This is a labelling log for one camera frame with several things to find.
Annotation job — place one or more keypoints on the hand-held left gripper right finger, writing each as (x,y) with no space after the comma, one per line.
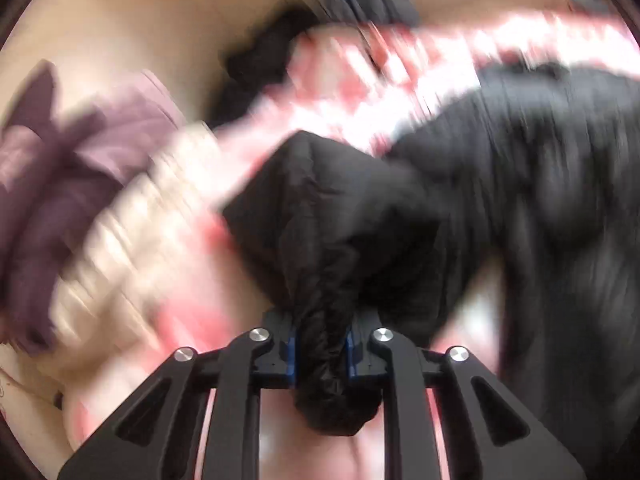
(351,356)

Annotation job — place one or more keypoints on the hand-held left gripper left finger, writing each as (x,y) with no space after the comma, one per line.
(291,356)

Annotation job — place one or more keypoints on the black puffer jacket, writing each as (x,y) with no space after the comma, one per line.
(350,210)

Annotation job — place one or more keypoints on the cream knitted garment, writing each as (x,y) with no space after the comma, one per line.
(130,240)

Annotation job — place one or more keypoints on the red white checkered plastic sheet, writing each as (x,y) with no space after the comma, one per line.
(350,85)

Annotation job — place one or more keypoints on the purple cloth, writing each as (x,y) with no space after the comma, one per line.
(75,160)

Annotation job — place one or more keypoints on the dark cloth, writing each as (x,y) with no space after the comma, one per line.
(265,60)

